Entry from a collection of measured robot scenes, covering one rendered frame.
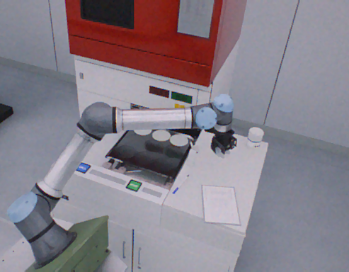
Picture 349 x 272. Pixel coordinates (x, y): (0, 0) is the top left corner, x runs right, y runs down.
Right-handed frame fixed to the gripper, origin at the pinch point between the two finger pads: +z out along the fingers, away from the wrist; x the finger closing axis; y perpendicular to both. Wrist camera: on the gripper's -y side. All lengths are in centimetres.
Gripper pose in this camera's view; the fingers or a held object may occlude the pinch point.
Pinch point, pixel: (219, 153)
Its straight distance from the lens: 167.5
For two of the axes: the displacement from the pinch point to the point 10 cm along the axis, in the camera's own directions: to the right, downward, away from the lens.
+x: 8.1, -4.9, 3.2
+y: 5.7, 5.5, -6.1
